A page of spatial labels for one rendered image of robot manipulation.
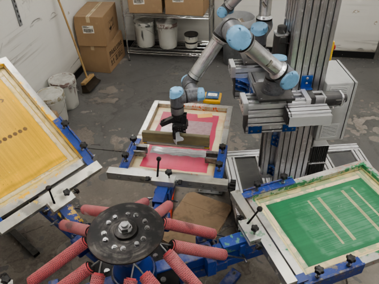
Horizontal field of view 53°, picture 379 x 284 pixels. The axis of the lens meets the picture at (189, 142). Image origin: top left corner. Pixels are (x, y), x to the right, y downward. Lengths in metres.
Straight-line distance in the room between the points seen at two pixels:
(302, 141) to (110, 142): 2.10
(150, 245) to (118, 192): 2.11
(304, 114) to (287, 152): 0.61
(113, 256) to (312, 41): 1.74
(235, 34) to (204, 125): 0.86
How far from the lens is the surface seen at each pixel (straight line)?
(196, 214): 3.26
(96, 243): 1.51
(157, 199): 1.99
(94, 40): 5.35
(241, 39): 1.97
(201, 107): 2.76
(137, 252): 1.46
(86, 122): 4.54
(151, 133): 2.26
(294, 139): 2.89
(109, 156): 3.96
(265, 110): 2.44
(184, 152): 2.37
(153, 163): 2.33
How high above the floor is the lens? 2.47
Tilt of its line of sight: 38 degrees down
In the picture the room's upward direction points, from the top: 2 degrees counter-clockwise
